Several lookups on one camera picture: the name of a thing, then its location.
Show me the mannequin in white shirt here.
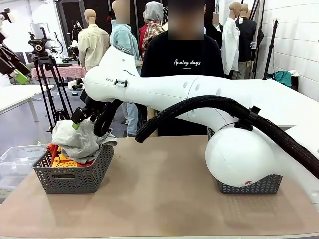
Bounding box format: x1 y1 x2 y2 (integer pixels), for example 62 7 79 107
221 2 244 80

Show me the grey woven plastic basket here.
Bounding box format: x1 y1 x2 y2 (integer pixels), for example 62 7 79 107
32 129 115 194
207 126 284 195

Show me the small white side table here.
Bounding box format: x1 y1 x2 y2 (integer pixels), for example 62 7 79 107
0 84 55 123

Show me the clear plastic storage bin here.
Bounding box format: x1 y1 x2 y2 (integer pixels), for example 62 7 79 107
0 144 51 198

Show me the mannequin in teal fleece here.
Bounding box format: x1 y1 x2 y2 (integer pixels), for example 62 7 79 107
109 0 142 138

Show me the table with pink cloth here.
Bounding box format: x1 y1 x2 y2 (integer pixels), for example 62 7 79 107
31 63 87 79

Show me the mannequin in plaid hooded shirt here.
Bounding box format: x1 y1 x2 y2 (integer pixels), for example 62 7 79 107
141 1 165 60

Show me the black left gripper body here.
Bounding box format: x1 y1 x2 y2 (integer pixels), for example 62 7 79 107
0 44 32 77

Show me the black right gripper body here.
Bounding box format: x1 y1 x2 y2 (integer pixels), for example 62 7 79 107
70 107 97 125

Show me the mannequin in dark jacket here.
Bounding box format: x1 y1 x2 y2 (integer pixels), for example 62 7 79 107
211 13 224 48

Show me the teal cloth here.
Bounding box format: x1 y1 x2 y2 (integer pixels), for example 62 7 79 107
273 70 293 88

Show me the person in black t-shirt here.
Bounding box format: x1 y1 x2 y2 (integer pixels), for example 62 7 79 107
140 0 225 137

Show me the mannequin in black shirt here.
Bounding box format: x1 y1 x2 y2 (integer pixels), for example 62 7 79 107
235 3 265 79

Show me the black right cable sleeve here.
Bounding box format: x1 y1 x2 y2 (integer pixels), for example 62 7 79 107
93 95 319 180

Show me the mannequin in cream jacket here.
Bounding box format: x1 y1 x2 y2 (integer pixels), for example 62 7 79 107
78 9 112 76

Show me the light grey garment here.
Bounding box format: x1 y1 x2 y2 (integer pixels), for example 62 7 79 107
51 119 118 165

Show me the black camera tripod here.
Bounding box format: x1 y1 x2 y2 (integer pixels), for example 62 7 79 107
27 27 75 133

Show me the orange garment yellow print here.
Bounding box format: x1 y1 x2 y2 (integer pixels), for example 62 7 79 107
46 143 96 168

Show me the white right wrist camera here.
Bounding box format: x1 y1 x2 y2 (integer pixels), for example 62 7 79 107
67 78 86 91

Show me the black light stand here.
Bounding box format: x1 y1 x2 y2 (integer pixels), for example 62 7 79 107
263 19 279 81

